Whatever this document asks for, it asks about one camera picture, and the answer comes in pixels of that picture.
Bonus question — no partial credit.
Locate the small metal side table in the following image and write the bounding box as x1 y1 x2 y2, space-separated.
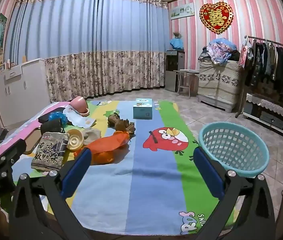
174 69 199 98

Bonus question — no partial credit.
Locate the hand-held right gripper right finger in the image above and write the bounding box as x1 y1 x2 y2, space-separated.
193 147 276 240

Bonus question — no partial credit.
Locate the low cabinet with lace cloth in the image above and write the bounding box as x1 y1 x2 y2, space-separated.
243 92 283 137

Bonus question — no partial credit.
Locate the blue bag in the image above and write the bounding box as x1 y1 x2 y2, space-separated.
170 38 184 51

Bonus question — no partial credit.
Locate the colourful cartoon play mat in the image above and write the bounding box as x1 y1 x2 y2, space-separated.
0 99 234 235

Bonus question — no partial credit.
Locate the teal plastic basket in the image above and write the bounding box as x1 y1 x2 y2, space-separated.
199 122 270 178

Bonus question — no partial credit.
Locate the blue crumpled plastic wrap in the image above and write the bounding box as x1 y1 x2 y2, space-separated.
48 112 68 125

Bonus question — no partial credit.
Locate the light blue tissue box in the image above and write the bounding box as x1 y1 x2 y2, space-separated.
133 98 154 120

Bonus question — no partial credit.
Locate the pink hanging bag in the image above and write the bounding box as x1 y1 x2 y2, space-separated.
239 44 251 68

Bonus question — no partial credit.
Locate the pile of clothes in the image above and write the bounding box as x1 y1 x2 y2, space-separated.
199 38 241 65

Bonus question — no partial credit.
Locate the brown dried husk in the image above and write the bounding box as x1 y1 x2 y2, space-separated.
115 119 135 137
107 113 121 128

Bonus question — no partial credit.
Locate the white cabinet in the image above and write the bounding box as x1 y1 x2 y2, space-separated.
0 58 50 128

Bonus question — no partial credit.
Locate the grey printed food package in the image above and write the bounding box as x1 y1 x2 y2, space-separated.
31 132 70 172

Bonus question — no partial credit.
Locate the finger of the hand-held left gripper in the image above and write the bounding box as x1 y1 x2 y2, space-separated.
0 139 27 180

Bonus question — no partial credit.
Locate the black cylinder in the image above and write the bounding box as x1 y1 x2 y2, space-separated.
40 119 64 136

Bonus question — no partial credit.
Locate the red heart wall decoration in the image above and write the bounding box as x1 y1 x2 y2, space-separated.
200 2 234 34

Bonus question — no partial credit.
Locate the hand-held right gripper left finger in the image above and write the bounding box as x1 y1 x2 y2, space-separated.
8 147 92 240

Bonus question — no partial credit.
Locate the long landscape wall picture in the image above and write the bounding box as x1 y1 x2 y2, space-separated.
170 3 195 20

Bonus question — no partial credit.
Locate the beige crumpled paper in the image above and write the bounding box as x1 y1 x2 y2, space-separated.
81 127 104 144

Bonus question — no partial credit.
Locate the white and blue diaper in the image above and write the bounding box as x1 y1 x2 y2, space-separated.
63 105 97 127

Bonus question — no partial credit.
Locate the beige plastic bowl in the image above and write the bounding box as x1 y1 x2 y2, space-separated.
66 129 84 151

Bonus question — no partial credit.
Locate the blue and floral curtain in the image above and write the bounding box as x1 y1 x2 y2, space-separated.
4 0 169 100

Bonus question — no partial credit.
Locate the orange plastic bag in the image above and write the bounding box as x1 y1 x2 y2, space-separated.
74 131 130 165

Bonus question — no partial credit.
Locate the black flat case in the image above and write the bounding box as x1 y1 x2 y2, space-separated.
38 107 65 124

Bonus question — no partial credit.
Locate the cabinet under patterned cloth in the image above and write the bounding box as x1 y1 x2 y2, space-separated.
198 59 243 113

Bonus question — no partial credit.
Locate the clothes rack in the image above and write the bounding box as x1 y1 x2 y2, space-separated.
235 35 283 118

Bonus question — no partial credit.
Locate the pink plastic cup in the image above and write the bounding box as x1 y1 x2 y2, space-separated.
68 96 90 118

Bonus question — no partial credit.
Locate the row of hanging clothes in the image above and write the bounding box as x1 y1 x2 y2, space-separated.
244 39 283 100

